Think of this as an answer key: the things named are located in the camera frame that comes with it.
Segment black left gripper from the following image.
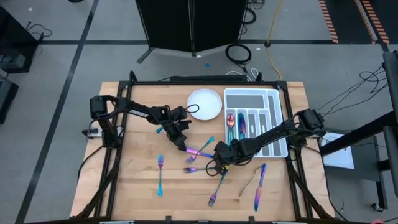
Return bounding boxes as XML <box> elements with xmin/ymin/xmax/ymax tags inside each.
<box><xmin>166</xmin><ymin>106</ymin><xmax>191</xmax><ymax>152</ymax></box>

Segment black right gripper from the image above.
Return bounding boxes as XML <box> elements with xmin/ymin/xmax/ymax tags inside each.
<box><xmin>213</xmin><ymin>141</ymin><xmax>242</xmax><ymax>174</ymax></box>

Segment iridescent rainbow knife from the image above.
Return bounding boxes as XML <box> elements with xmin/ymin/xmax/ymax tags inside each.
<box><xmin>185</xmin><ymin>146</ymin><xmax>215</xmax><ymax>159</ymax></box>
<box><xmin>237</xmin><ymin>112</ymin><xmax>248</xmax><ymax>140</ymax></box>
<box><xmin>253</xmin><ymin>162</ymin><xmax>267</xmax><ymax>213</ymax></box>

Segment white round plate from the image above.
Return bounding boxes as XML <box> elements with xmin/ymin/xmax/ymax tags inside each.
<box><xmin>187</xmin><ymin>88</ymin><xmax>223</xmax><ymax>121</ymax></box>

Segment black power strip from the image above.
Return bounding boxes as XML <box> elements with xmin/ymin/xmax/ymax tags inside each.
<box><xmin>170</xmin><ymin>74</ymin><xmax>248</xmax><ymax>82</ymax></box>

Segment white cutlery tray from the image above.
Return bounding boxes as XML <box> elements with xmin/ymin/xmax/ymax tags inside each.
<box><xmin>223</xmin><ymin>88</ymin><xmax>289</xmax><ymax>159</ymax></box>

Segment grey control box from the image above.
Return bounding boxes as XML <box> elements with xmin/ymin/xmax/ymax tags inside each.
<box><xmin>81</xmin><ymin>127</ymin><xmax>103</xmax><ymax>139</ymax></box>

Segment black folding room divider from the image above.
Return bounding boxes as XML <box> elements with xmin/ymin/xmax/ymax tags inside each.
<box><xmin>135</xmin><ymin>0</ymin><xmax>249</xmax><ymax>65</ymax></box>

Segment white paper sheet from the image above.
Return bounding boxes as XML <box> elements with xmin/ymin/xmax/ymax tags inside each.
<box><xmin>322</xmin><ymin>132</ymin><xmax>356</xmax><ymax>170</ymax></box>

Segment black box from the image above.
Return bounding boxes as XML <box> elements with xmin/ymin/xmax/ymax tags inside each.
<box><xmin>0</xmin><ymin>77</ymin><xmax>19</xmax><ymax>124</ymax></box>

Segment black metal stand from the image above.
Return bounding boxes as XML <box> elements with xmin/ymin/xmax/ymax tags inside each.
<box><xmin>319</xmin><ymin>50</ymin><xmax>398</xmax><ymax>214</ymax></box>

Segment black mat orange striped edge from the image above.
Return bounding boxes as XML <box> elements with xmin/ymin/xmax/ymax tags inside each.
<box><xmin>318</xmin><ymin>0</ymin><xmax>398</xmax><ymax>44</ymax></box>

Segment black cabinet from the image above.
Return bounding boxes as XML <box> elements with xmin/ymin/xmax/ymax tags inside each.
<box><xmin>0</xmin><ymin>6</ymin><xmax>40</xmax><ymax>74</ymax></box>

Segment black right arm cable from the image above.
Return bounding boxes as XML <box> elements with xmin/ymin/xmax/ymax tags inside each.
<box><xmin>205</xmin><ymin>157</ymin><xmax>221</xmax><ymax>177</ymax></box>

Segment white cable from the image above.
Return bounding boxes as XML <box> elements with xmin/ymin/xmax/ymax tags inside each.
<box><xmin>225</xmin><ymin>67</ymin><xmax>259</xmax><ymax>82</ymax></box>

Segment black power cable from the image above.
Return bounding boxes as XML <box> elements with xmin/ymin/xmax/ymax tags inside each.
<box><xmin>76</xmin><ymin>143</ymin><xmax>106</xmax><ymax>185</ymax></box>

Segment coiled black cable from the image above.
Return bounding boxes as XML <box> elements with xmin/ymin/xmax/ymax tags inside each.
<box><xmin>224</xmin><ymin>42</ymin><xmax>252</xmax><ymax>65</ymax></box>

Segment yellow cable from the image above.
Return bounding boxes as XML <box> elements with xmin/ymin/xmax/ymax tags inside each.
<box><xmin>265</xmin><ymin>0</ymin><xmax>284</xmax><ymax>81</ymax></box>

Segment black floor cables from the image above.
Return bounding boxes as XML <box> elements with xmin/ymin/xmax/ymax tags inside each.
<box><xmin>317</xmin><ymin>63</ymin><xmax>390</xmax><ymax>113</ymax></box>

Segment black floor cable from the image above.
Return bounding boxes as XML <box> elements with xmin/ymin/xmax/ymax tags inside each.
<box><xmin>25</xmin><ymin>20</ymin><xmax>53</xmax><ymax>40</ymax></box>

